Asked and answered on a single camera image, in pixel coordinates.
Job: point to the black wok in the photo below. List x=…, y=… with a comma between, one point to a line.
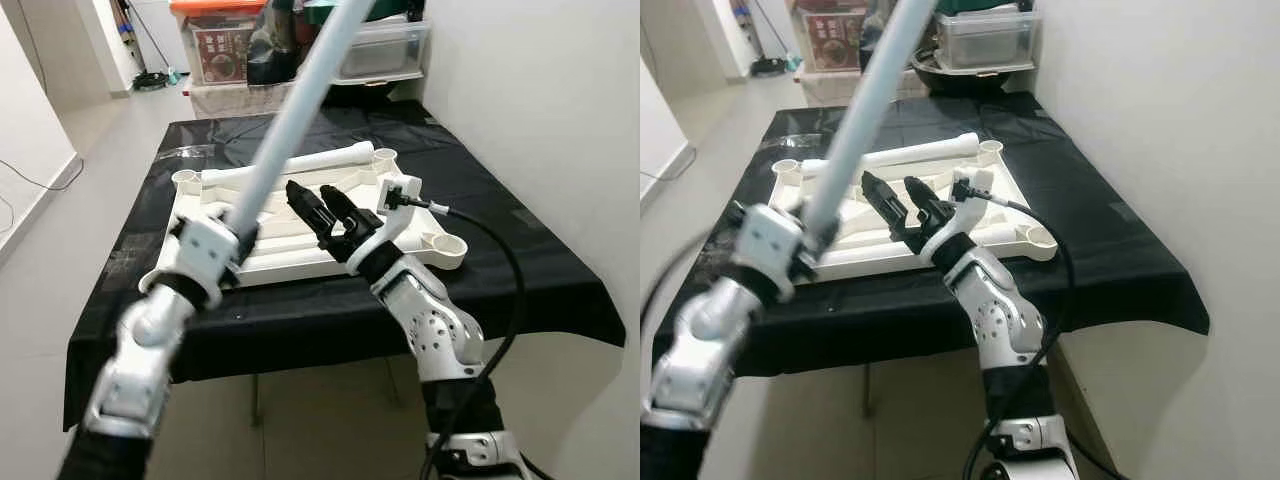
x=960, y=82
x=360, y=92

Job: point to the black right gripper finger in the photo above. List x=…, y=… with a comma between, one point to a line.
x=342, y=210
x=885, y=198
x=310, y=210
x=926, y=200

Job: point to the black floor mop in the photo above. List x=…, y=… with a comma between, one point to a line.
x=155, y=80
x=768, y=68

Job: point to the white plastic children table top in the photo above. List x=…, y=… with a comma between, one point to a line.
x=445, y=245
x=1040, y=242

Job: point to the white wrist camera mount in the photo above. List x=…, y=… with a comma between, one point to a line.
x=385, y=228
x=950, y=228
x=775, y=240
x=205, y=250

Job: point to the green pot lid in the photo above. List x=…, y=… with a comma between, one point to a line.
x=985, y=6
x=322, y=12

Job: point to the black bag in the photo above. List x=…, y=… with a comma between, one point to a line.
x=275, y=50
x=870, y=35

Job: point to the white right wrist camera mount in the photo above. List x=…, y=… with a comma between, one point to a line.
x=950, y=228
x=385, y=228

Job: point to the clear plastic storage box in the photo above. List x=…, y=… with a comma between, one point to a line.
x=985, y=40
x=390, y=50

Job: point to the beige patterned cloth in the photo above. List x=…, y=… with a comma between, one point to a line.
x=250, y=100
x=830, y=88

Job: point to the clear plastic wrap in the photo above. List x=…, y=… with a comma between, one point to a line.
x=195, y=153

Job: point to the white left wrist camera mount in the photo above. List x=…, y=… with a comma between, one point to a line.
x=205, y=250
x=775, y=240

